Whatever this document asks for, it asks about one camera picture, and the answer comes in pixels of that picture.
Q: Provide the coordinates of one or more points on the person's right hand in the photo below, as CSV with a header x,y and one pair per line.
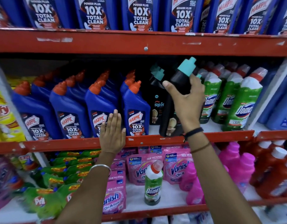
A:
x,y
189,109

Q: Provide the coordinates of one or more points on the person's left hand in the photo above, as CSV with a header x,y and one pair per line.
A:
x,y
112,139

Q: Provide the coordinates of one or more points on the person's right thumb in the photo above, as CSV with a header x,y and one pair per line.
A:
x,y
170,89

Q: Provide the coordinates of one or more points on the person's left little finger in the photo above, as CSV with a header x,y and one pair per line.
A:
x,y
103,131

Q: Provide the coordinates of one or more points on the person's left middle finger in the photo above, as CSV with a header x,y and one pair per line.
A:
x,y
114,122

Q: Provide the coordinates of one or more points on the person's left thumb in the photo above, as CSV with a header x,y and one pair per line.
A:
x,y
124,136

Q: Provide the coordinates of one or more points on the black bottle with teal cap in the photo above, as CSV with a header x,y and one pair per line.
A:
x,y
154,67
157,102
168,118

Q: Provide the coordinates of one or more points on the person's left forearm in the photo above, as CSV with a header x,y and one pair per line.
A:
x,y
89,188

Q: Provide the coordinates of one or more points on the person's right forearm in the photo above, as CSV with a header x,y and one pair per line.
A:
x,y
215,181

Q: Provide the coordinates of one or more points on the silver bangle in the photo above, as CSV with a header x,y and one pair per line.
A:
x,y
100,167

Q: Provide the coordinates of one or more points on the stack of pink pouches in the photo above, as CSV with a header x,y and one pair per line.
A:
x,y
138,170

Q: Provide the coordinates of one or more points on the group of orange-capped blue bottles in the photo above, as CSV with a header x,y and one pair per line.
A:
x,y
71,109

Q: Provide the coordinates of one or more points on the red metal shelf beam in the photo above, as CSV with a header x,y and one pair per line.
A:
x,y
110,41
64,143

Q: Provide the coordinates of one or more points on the single green red-capped bottle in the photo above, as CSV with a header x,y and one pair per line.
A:
x,y
153,184

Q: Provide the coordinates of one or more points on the brown thread band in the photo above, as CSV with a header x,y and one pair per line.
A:
x,y
200,148

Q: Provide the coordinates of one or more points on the stack of green pouches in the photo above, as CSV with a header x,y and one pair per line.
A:
x,y
54,181

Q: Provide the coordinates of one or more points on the group of green cleaner bottles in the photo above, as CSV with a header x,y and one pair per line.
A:
x,y
241,102

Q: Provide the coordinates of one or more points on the pink plastic bottle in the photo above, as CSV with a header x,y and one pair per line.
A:
x,y
188,176
194,193
229,155
242,170

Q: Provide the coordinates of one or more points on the row of large blue bottles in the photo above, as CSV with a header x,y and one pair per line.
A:
x,y
143,12

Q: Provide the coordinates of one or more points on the yellow detergent packet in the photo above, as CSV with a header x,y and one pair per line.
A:
x,y
6,118

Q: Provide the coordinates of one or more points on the light blue bottles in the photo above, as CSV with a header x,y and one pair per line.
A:
x,y
280,100

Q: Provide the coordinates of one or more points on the purple pouches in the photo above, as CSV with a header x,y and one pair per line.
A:
x,y
4,181

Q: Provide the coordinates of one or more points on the red bottle with white cap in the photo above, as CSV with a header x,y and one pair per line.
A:
x,y
260,160
271,174
285,181

